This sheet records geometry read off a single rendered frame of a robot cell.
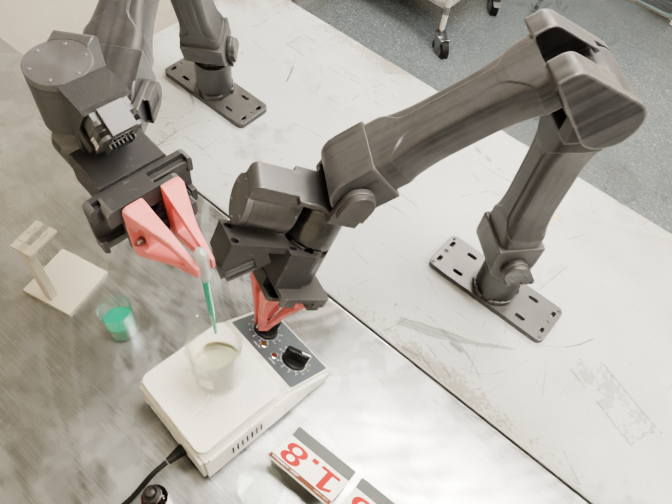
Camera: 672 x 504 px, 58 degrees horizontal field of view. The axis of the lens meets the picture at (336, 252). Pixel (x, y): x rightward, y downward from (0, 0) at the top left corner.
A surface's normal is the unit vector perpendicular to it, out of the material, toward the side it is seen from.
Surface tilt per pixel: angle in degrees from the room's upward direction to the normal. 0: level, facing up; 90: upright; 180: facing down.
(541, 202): 90
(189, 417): 0
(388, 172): 88
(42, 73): 1
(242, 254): 80
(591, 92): 90
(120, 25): 22
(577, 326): 0
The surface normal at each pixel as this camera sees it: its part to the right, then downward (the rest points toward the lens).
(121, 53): 0.04, -0.22
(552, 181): 0.11, 0.83
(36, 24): 0.76, 0.58
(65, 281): 0.09, -0.56
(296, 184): 0.49, -0.54
